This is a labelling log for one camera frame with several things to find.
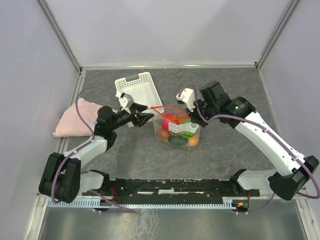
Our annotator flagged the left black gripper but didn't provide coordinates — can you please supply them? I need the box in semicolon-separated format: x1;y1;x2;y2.
110;102;155;131

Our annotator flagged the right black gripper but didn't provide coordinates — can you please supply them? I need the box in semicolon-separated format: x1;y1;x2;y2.
185;97;218;128

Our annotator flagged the white perforated plastic basket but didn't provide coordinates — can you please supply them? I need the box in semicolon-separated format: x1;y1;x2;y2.
114;72;163;107

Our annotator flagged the pink red toy fruit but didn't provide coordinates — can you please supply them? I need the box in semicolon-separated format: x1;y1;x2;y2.
161;113;179;131

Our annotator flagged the brown toy fruit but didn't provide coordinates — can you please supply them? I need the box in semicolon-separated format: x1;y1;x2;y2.
156;128;170;141

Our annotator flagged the clear orange zip top bag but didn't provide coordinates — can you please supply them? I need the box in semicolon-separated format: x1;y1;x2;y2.
150;105;201;148

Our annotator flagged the dark green toy avocado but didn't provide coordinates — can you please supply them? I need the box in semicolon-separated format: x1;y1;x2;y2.
168;135;188;147

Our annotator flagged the orange toy fruit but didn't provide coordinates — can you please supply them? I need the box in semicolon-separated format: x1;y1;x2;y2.
187;136;199;147

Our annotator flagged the green watermelon toy ball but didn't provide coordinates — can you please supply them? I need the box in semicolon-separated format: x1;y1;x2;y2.
180;118;199;139

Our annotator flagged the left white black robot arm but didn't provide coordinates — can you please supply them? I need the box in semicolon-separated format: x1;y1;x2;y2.
38;103;155;204

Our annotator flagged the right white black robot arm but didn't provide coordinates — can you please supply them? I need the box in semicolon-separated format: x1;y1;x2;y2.
176;81;320;201

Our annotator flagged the pink folded cloth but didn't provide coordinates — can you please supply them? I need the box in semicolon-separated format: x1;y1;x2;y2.
52;97;102;138

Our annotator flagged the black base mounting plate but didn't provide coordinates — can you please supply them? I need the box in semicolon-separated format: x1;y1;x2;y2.
96;178;260;205

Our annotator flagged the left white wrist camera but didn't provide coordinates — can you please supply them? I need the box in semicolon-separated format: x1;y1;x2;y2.
115;91;134;109

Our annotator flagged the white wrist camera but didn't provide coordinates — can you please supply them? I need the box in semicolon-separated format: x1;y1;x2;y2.
115;91;134;109
176;84;197;112

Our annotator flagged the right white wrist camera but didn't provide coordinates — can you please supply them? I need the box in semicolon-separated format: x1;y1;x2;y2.
176;84;197;112

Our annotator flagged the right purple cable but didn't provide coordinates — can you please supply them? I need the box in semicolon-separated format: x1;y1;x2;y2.
178;84;320;215

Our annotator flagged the purple cable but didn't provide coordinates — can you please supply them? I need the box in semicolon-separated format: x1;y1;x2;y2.
51;86;137;216
178;84;320;215

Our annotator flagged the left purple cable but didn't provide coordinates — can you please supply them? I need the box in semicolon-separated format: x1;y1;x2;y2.
51;86;137;216

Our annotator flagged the light blue cable duct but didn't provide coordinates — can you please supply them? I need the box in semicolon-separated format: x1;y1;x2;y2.
46;198;248;208

